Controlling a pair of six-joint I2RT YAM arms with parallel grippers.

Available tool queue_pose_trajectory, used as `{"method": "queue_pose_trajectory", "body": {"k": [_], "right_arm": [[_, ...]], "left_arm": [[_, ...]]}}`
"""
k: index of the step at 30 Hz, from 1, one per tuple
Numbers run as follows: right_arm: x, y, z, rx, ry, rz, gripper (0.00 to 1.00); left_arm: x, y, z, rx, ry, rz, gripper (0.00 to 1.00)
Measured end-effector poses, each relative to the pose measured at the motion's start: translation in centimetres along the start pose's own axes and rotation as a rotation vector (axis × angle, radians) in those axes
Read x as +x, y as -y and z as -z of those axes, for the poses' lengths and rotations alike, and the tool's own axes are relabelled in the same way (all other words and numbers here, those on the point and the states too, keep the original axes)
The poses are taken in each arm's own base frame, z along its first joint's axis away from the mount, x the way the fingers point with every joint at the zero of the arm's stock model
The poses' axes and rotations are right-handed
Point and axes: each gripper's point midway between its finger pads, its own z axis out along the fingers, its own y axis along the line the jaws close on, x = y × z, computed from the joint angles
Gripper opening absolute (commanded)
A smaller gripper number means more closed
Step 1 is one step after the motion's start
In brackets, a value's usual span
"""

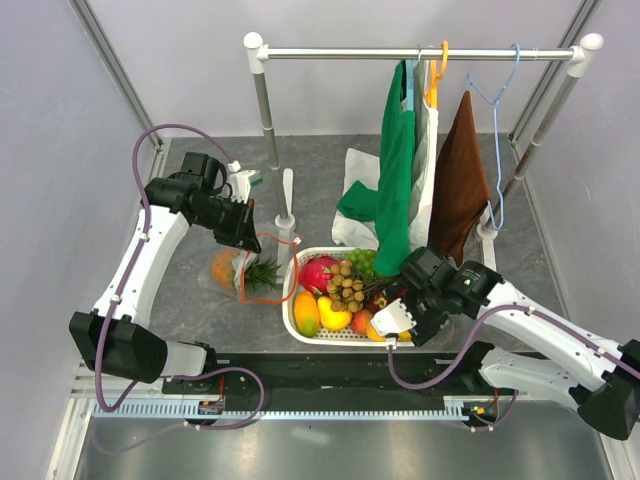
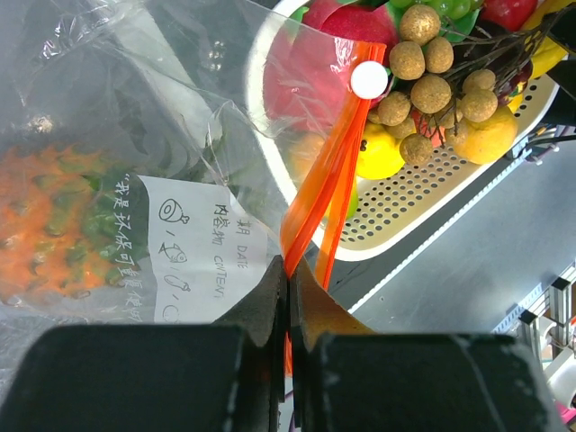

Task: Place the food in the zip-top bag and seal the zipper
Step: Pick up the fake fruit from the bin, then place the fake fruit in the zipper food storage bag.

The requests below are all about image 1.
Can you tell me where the silver white clothes rack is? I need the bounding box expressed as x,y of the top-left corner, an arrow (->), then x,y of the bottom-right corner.
243,31 -> 605,281

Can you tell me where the white cable duct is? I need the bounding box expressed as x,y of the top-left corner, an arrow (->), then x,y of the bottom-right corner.
91,398 -> 470,422

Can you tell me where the light blue hanger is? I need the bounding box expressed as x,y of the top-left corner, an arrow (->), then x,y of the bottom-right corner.
402,60 -> 415,112

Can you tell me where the peach fruit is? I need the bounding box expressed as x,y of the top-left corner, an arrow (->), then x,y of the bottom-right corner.
349,309 -> 373,336

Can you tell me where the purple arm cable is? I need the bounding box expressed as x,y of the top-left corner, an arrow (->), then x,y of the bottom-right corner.
387,304 -> 640,432
89,123 -> 266,455

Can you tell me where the green yellow mango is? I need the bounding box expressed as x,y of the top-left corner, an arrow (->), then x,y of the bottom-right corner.
293,291 -> 321,338

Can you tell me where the white grey garment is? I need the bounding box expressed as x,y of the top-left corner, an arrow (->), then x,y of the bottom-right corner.
331,60 -> 439,250

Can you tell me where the white plastic fruit basket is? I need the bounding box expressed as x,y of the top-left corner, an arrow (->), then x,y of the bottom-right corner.
282,246 -> 383,349

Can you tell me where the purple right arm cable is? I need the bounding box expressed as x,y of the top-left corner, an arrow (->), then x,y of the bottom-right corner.
387,304 -> 640,432

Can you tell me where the brown longan bunch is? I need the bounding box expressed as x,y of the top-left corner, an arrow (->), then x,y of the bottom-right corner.
327,259 -> 365,314

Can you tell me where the brown towel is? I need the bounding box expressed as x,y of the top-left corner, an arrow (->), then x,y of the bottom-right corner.
429,92 -> 491,265

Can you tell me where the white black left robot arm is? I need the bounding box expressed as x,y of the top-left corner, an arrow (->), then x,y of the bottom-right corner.
69,152 -> 262,393

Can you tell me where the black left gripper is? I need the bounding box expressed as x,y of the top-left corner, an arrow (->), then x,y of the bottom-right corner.
194,196 -> 261,255

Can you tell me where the green shirt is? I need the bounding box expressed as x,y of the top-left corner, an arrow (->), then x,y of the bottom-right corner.
337,61 -> 416,277

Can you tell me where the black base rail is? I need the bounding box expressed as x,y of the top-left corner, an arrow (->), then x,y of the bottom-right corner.
162,352 -> 494,411

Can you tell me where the blue wire hanger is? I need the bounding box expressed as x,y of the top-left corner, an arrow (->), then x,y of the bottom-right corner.
466,43 -> 521,232

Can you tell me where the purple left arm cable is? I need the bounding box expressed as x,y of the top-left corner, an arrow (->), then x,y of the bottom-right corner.
89,123 -> 266,455

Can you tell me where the green grape bunch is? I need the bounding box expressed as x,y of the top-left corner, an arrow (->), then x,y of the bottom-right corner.
346,248 -> 377,278

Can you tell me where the clear zip bag orange zipper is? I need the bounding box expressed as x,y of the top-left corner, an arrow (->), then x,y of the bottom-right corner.
197,224 -> 301,305

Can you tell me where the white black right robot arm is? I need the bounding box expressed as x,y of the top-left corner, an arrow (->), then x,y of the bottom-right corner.
371,247 -> 639,440

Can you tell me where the orange toy pineapple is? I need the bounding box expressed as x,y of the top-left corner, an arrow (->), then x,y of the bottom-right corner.
209,249 -> 280,291

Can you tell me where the orange plastic hanger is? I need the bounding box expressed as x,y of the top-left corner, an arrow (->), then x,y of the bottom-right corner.
424,40 -> 449,110

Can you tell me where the yellow pear fruit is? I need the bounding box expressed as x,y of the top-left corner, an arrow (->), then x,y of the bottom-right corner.
317,296 -> 352,331

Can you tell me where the orange fruit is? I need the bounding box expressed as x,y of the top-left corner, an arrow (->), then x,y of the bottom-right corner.
366,322 -> 385,342

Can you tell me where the pink dragon fruit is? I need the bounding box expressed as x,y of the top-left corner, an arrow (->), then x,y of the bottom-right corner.
299,255 -> 340,297

